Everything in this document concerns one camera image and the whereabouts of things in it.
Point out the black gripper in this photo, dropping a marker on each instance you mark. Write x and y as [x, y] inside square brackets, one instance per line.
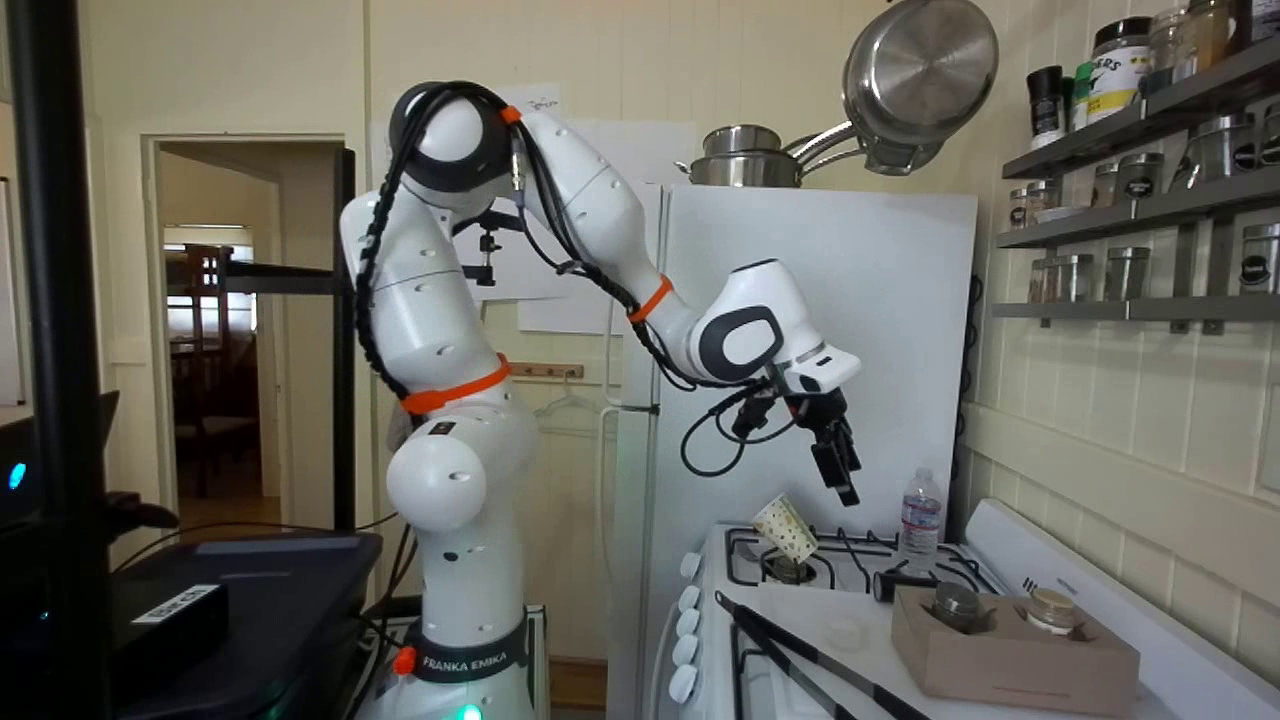
[821, 423]

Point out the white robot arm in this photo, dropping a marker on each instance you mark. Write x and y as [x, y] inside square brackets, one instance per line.
[455, 480]

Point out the clear plastic water bottle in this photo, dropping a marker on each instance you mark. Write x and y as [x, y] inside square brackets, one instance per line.
[920, 515]

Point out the black stove grate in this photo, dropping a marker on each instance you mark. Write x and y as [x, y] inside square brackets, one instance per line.
[802, 660]
[855, 550]

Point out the white stove knob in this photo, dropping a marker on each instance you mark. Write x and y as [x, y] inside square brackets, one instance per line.
[691, 597]
[691, 567]
[687, 653]
[687, 626]
[680, 684]

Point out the dark lidded jar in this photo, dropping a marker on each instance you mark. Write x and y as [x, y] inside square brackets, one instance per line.
[958, 604]

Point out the white refrigerator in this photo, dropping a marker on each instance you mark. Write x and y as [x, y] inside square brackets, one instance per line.
[905, 294]

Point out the clear glass jar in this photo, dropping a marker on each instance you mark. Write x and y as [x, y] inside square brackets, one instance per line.
[1055, 610]

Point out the brown cardboard box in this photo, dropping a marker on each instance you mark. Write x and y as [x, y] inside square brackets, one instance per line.
[1014, 660]

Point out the steel pot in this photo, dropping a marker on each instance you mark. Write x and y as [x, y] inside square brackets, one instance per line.
[743, 158]

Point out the white gas stove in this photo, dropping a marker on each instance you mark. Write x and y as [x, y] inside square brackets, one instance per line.
[1145, 643]

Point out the hanging steel pan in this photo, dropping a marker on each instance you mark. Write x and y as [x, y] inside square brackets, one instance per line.
[920, 72]

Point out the metal spice rack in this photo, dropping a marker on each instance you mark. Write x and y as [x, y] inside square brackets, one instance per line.
[1145, 200]

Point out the dark spice jar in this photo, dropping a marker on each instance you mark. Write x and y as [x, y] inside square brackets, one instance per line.
[1044, 106]

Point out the green lid spice jar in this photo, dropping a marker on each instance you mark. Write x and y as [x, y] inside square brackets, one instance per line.
[1082, 94]

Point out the large white label spice jar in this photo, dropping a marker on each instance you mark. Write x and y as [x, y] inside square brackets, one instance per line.
[1118, 72]

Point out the amber glass jar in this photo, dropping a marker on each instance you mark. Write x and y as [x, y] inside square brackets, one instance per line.
[1201, 37]

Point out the black case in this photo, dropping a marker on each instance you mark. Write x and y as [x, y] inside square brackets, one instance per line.
[264, 603]

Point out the thick black pole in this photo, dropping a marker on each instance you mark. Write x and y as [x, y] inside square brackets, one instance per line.
[60, 363]

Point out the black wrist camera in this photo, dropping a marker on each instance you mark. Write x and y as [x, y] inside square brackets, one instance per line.
[749, 417]

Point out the wooden hook rail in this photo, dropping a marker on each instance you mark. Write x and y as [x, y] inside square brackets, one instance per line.
[545, 372]

